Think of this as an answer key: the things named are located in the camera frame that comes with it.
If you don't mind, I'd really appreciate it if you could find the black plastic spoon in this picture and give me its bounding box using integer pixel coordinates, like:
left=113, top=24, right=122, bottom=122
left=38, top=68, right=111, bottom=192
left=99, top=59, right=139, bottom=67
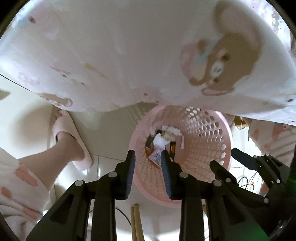
left=145, top=130, right=163, bottom=148

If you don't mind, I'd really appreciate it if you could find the pink slipper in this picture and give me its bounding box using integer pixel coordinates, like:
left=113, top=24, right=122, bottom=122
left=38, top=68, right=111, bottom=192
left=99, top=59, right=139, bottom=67
left=52, top=110, right=92, bottom=171

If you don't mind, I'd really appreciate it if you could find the orange foil candy wrapper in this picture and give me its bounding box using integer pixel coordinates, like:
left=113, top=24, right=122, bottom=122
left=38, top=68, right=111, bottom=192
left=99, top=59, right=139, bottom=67
left=145, top=147, right=154, bottom=157

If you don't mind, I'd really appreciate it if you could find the purple cartoon tissue pack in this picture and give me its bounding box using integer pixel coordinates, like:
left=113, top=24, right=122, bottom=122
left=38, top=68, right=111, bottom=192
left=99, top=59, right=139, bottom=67
left=148, top=147, right=163, bottom=168

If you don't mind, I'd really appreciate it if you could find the person's pajama leg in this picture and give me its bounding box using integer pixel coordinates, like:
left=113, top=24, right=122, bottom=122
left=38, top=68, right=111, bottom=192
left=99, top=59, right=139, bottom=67
left=244, top=118, right=295, bottom=167
left=0, top=131, right=86, bottom=240

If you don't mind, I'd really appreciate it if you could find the small white tissue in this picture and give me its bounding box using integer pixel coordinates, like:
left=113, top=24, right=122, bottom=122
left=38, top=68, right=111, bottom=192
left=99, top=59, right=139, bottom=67
left=153, top=134, right=171, bottom=150

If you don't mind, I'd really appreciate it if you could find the pink perforated trash basket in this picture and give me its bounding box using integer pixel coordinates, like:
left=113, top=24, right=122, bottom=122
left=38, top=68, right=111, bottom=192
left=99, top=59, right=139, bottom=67
left=129, top=105, right=232, bottom=207

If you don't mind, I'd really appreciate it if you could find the pink cartoon bear bedsheet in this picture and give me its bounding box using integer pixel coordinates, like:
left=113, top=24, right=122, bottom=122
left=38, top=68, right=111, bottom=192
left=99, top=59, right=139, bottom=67
left=1, top=1, right=295, bottom=125

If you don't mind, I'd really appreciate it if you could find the black orange snack wrapper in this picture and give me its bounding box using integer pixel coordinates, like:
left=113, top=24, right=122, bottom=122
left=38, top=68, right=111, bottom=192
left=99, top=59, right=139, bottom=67
left=169, top=142, right=176, bottom=162

